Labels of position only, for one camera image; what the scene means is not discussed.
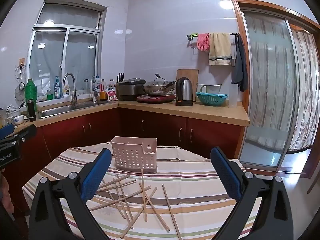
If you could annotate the green clip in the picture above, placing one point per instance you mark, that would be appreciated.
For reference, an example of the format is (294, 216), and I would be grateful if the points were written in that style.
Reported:
(194, 35)

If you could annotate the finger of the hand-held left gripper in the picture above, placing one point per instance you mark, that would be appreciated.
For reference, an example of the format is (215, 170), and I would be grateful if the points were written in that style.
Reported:
(6, 131)
(26, 132)

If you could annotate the sliding glass door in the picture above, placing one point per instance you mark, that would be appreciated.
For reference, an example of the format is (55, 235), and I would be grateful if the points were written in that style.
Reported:
(265, 80)

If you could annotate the blue dish soap bottle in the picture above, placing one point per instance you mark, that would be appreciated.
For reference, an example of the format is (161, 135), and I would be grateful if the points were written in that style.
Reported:
(57, 88)

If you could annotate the knife block with knives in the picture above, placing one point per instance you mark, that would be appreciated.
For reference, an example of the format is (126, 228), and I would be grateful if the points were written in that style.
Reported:
(120, 80)

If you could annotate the grey rice cooker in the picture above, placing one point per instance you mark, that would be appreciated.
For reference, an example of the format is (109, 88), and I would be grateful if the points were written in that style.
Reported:
(130, 90)

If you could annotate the black bottle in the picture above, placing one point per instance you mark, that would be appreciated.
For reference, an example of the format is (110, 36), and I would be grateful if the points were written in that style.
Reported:
(31, 110)

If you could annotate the white spray bottle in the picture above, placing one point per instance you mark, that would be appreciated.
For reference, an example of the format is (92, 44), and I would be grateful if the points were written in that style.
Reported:
(66, 90)

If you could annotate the person's left hand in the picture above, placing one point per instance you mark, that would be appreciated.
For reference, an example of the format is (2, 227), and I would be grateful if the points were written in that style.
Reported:
(5, 195)

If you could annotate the green thermos flask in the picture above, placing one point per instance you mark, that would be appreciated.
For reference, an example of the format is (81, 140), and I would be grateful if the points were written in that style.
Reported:
(31, 92)

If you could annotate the steel sink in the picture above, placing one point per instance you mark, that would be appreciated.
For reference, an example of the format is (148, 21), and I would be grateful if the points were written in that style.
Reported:
(65, 110)

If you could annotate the steel faucet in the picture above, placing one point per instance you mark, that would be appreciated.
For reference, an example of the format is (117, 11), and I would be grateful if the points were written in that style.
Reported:
(73, 85)

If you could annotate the wooden wall hook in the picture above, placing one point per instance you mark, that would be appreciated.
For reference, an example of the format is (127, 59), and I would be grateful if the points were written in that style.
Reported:
(22, 62)

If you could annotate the pink packet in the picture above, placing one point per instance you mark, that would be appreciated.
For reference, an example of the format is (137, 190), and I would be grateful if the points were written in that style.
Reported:
(111, 95)

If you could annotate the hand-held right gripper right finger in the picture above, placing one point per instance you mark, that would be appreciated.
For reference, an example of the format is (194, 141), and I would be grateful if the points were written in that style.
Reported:
(225, 172)

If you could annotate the striped curtain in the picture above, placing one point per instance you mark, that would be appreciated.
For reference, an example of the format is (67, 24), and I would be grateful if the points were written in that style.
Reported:
(307, 92)

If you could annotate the steel electric kettle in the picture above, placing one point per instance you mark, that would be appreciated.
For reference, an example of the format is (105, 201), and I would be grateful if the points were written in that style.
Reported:
(183, 92)

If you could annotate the green soap bottle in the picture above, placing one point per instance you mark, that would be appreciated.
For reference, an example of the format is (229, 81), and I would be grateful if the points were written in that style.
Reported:
(50, 95)

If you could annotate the amber oil bottle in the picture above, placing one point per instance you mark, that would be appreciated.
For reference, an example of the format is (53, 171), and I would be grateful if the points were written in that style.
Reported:
(103, 93)

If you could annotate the pile of wooden chopsticks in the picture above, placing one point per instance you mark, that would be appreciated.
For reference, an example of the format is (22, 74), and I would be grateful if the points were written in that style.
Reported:
(142, 180)

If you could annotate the metal mesh skimmer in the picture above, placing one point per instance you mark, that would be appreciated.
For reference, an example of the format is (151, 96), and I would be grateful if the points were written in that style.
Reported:
(19, 94)

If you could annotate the teal plastic colander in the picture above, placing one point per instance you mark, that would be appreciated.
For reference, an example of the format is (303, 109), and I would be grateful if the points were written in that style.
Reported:
(211, 99)

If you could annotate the small clear bottle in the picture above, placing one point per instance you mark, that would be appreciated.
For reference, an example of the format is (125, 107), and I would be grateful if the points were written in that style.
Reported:
(112, 83)

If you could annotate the pink perforated plastic basket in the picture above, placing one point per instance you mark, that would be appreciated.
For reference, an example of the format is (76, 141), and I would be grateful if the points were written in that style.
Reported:
(136, 168)

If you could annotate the pink rubber gloves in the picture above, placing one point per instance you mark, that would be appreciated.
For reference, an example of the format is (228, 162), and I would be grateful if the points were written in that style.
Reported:
(203, 42)

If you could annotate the red induction cooker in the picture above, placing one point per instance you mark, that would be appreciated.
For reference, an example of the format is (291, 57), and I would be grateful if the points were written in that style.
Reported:
(155, 98)

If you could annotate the striped tablecloth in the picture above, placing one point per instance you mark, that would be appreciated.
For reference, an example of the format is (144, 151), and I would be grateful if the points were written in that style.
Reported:
(187, 180)

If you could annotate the wooden cutting board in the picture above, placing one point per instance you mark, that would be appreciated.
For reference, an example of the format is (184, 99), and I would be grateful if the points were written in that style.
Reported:
(187, 73)

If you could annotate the translucent plastic container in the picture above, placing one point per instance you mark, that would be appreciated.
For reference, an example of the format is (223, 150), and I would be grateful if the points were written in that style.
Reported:
(233, 96)

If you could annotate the clear glass jar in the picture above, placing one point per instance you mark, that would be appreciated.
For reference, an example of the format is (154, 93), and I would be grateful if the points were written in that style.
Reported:
(86, 87)

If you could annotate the steel wok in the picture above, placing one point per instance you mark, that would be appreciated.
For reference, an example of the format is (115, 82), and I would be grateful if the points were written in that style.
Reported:
(157, 89)

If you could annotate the white enamel pot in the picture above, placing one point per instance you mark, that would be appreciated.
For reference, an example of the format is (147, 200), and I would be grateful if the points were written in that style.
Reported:
(210, 88)

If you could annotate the dark grey cloth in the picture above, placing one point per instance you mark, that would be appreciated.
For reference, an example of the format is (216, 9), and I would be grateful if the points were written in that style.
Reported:
(239, 70)

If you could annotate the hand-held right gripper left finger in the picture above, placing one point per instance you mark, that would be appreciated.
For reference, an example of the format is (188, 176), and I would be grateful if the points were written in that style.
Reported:
(96, 175)

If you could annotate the metal towel rack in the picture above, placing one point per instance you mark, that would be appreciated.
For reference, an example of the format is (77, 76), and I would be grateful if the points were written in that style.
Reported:
(233, 50)

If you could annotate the glass wok lid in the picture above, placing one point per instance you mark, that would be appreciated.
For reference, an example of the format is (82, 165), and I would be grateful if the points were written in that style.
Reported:
(159, 80)

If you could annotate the white patterned bowl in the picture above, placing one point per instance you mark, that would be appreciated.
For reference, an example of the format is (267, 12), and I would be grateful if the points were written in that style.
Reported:
(18, 121)

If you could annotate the aluminium frame window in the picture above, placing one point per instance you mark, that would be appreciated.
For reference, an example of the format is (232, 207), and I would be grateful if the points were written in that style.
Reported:
(50, 55)

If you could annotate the beige towel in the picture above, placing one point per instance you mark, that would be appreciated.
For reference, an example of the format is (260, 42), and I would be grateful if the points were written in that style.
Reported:
(220, 50)

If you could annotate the clear glass cup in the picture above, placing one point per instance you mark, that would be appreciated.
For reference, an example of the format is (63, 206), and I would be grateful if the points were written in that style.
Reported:
(10, 118)

